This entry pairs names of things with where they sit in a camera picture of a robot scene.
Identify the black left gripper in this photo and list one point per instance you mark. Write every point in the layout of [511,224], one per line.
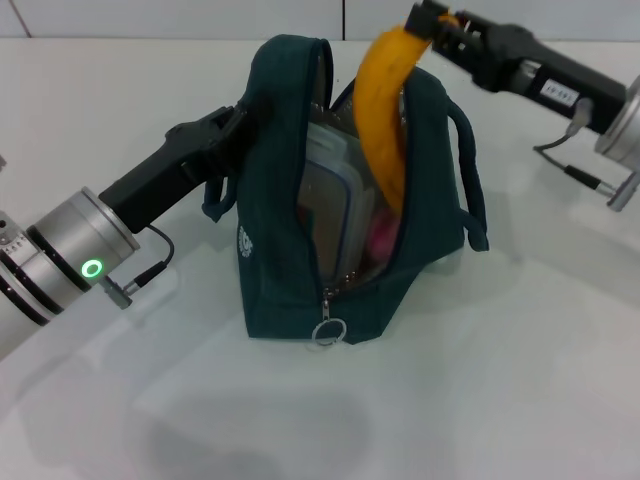
[165,170]

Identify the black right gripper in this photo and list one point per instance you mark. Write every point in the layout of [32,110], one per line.
[510,60]

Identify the yellow banana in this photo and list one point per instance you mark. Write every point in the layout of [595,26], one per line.
[382,100]

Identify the dark blue fabric lunch bag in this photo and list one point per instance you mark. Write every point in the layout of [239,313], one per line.
[280,225]

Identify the clear blue-rimmed food container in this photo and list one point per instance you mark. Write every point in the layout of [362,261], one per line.
[330,200]

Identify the pink peach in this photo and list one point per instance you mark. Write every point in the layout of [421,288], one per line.
[382,237]

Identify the white silver robot right arm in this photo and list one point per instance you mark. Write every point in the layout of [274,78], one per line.
[622,130]

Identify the white tablecloth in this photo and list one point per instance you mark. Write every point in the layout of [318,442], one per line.
[300,410]

